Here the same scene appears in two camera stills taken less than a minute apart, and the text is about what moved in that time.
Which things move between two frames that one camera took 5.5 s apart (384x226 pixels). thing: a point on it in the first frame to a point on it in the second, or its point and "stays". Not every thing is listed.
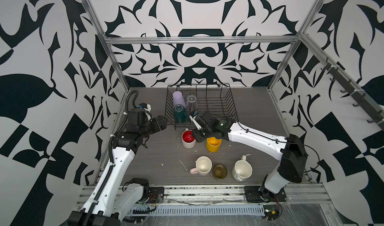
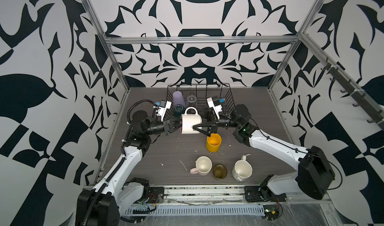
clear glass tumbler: [191, 104] stays
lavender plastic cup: [177, 98] stays
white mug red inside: [188, 141] to [190, 118]
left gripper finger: [159, 123] to [174, 125]
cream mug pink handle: [203, 166] stays
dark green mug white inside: [180, 113] stays
